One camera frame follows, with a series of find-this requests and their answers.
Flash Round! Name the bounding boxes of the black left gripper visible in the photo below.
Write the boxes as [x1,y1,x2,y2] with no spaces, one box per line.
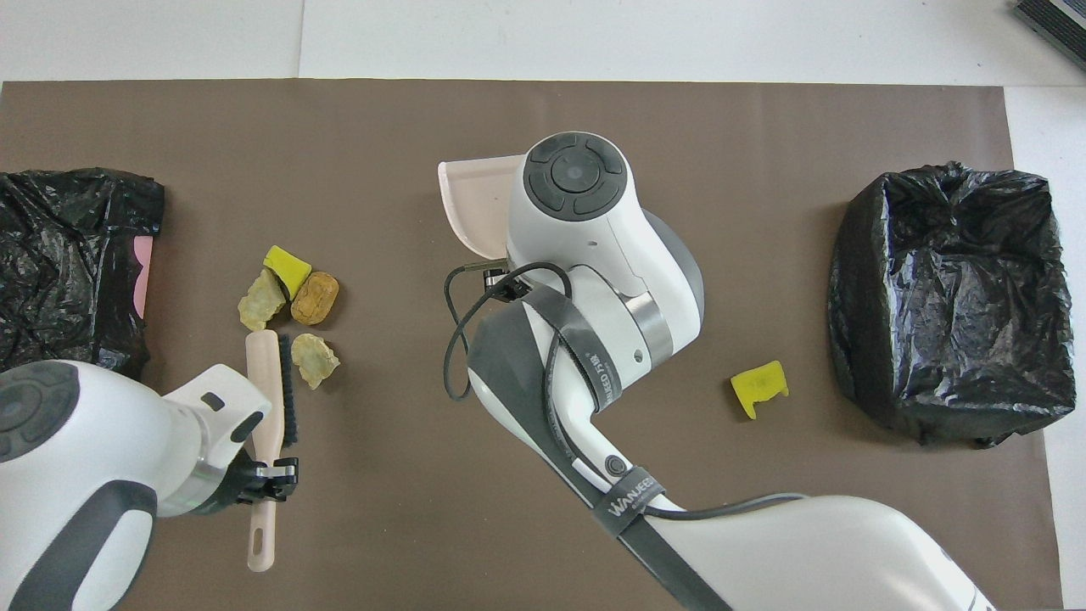
[222,454,299,512]

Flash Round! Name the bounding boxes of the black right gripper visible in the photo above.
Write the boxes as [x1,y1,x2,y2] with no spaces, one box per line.
[482,266,529,303]

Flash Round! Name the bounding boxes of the beige plastic dustpan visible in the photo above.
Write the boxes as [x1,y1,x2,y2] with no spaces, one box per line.
[437,155,529,261]

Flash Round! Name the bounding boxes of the beige hand brush black bristles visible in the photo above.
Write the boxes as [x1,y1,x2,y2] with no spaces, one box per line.
[245,329,299,573]

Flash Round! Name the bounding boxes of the pale ridged bread piece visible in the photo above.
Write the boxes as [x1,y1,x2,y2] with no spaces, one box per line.
[290,333,342,391]

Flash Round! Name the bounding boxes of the pale bread chunk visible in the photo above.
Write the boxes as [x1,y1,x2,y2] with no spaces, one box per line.
[237,267,288,334]

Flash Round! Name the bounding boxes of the brown bread roll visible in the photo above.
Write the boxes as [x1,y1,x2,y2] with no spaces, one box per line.
[290,271,340,327]

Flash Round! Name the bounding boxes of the yellow sponge piece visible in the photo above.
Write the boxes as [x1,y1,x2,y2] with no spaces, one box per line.
[730,360,790,421]
[263,244,313,300]

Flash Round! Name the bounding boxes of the pink plastic bin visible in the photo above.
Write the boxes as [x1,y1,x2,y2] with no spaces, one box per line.
[132,235,155,317]

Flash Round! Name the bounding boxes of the black trash bag pink bin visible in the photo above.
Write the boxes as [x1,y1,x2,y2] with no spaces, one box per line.
[0,167,166,383]

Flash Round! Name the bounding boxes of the brown paper table mat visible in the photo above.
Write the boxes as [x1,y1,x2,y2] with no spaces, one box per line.
[0,79,1066,611]

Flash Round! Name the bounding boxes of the dark ridged device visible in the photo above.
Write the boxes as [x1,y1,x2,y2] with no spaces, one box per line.
[1012,0,1086,70]

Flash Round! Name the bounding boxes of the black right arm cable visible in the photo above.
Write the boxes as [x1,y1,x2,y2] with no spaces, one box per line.
[443,261,809,520]

